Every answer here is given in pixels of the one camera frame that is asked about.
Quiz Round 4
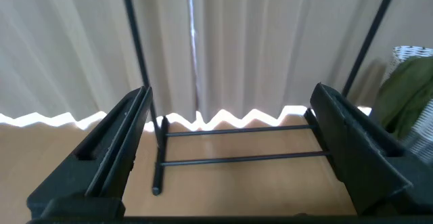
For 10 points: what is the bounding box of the white laundry basket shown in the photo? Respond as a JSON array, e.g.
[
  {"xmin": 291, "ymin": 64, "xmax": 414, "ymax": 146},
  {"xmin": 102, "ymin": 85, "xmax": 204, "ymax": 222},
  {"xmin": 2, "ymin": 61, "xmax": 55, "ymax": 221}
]
[{"xmin": 385, "ymin": 45, "xmax": 433, "ymax": 166}]

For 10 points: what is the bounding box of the green garment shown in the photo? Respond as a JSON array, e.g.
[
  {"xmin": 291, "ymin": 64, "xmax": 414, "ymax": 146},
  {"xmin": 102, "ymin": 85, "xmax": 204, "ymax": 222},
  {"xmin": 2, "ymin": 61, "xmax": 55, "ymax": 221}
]
[{"xmin": 371, "ymin": 55, "xmax": 433, "ymax": 140}]

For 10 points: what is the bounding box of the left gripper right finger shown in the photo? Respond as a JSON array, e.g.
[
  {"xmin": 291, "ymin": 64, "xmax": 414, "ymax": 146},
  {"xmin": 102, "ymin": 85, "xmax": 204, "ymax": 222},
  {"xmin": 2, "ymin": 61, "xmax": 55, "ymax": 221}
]
[{"xmin": 310, "ymin": 83, "xmax": 433, "ymax": 217}]

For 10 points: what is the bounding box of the black clothes rack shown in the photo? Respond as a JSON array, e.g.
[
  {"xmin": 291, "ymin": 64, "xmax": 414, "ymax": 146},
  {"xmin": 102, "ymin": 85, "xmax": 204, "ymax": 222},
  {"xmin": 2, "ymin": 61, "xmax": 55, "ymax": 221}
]
[{"xmin": 118, "ymin": 0, "xmax": 402, "ymax": 197}]

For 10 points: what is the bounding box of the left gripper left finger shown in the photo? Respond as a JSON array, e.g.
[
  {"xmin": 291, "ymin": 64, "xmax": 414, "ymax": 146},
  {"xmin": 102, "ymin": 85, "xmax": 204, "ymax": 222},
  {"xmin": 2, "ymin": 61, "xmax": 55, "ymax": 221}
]
[{"xmin": 26, "ymin": 86, "xmax": 154, "ymax": 219}]

